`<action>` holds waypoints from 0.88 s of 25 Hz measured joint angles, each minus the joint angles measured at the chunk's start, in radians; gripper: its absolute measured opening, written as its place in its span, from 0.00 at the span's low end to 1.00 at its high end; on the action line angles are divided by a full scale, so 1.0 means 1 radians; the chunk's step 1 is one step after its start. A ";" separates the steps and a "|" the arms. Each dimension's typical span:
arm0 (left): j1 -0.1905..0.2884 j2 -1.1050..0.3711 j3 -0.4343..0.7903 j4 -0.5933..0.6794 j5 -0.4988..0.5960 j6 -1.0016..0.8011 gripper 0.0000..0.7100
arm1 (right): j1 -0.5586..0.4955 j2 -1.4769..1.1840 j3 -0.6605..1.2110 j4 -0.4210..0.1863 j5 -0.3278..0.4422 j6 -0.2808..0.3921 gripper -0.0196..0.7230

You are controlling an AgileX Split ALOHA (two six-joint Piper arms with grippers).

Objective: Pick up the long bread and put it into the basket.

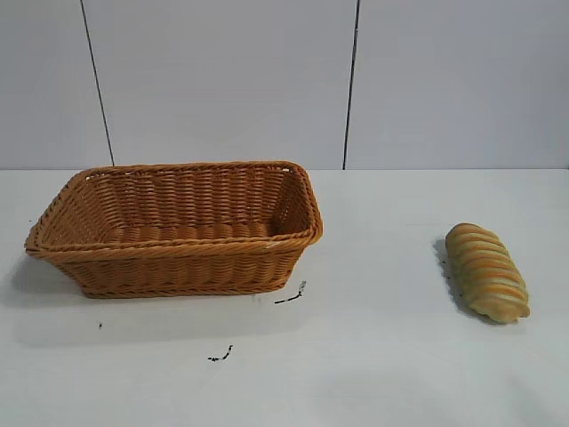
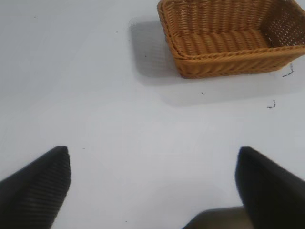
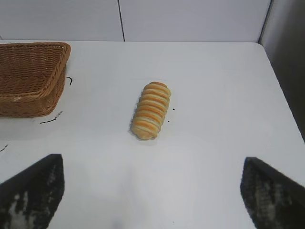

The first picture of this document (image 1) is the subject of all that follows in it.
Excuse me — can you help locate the long striped bread loaf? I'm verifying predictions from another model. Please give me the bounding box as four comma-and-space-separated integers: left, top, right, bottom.
445, 222, 532, 324

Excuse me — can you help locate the brown woven wicker basket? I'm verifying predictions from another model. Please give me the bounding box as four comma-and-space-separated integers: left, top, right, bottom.
24, 160, 325, 300

